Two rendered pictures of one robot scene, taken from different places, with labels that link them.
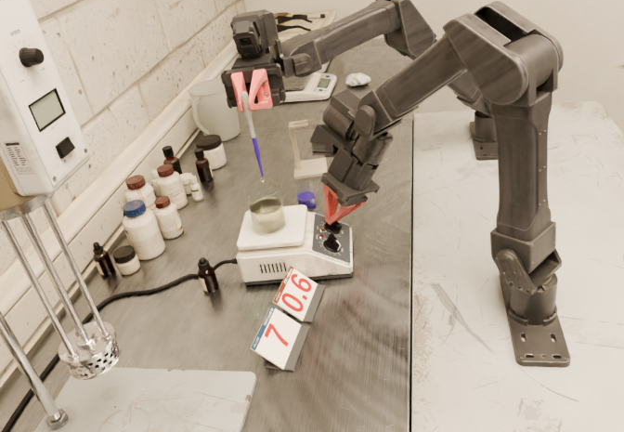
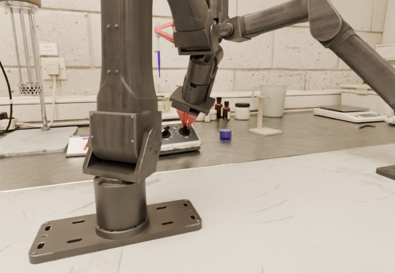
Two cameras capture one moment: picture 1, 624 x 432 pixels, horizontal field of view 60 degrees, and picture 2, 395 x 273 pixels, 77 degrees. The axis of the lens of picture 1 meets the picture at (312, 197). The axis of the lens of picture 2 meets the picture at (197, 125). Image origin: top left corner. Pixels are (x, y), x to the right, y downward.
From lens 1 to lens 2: 0.89 m
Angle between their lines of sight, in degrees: 56
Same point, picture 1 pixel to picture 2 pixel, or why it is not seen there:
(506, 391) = (10, 226)
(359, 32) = (275, 16)
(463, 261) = (196, 186)
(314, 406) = (33, 165)
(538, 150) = not seen: outside the picture
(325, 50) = (245, 24)
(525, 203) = (103, 66)
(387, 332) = not seen: hidden behind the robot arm
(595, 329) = not seen: outside the picture
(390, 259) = (182, 162)
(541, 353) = (49, 235)
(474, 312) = not seen: hidden behind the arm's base
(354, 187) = (183, 97)
